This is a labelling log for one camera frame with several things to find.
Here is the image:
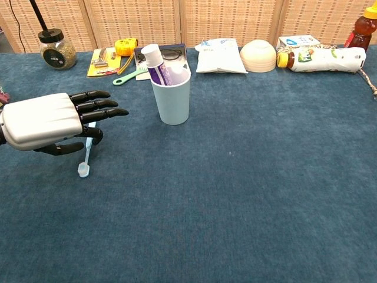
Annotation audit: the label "white powder bag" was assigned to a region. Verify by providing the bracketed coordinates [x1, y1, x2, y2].
[194, 37, 249, 74]

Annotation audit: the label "green scrubbing brush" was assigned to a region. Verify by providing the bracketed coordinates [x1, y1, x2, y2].
[112, 65, 150, 87]

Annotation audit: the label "glass jar with black lid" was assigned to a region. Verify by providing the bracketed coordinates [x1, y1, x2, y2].
[37, 28, 78, 71]

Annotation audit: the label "beige upturned bowl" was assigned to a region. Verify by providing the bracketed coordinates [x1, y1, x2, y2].
[239, 40, 277, 73]

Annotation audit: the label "purple toothpaste tube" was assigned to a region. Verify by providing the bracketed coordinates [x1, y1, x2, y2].
[140, 43, 191, 87]

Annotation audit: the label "white blue milk carton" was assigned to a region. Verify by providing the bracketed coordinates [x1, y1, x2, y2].
[276, 34, 322, 51]

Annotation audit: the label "light blue plastic cup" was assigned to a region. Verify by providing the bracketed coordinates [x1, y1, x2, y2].
[150, 63, 191, 126]

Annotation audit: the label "black stand pole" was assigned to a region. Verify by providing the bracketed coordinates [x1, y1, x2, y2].
[28, 0, 50, 32]

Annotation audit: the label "blue table cloth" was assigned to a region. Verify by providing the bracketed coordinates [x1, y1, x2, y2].
[0, 47, 377, 283]

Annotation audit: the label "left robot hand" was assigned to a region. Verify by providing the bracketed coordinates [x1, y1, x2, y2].
[0, 90, 130, 156]

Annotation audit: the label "black eyeglasses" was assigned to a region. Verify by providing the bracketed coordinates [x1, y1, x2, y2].
[135, 48, 185, 62]

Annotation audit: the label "white bottle with yellow cap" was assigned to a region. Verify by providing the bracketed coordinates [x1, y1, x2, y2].
[276, 47, 367, 74]

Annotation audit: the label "thin black cable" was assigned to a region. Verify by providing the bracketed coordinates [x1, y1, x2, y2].
[8, 0, 27, 54]

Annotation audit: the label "bamboo folding screen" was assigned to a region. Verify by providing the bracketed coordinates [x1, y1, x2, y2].
[0, 0, 377, 54]

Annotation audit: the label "yellow razor blister pack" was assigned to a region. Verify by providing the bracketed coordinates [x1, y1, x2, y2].
[87, 47, 123, 78]

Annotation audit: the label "beige braided rope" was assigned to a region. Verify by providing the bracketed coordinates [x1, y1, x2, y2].
[319, 43, 377, 97]

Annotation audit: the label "yellow tape measure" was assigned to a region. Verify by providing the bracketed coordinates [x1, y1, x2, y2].
[114, 38, 139, 76]

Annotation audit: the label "honey bear bottle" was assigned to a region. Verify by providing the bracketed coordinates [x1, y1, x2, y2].
[344, 5, 377, 52]

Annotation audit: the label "light blue toothbrush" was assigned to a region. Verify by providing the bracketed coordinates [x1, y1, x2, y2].
[77, 122, 97, 178]

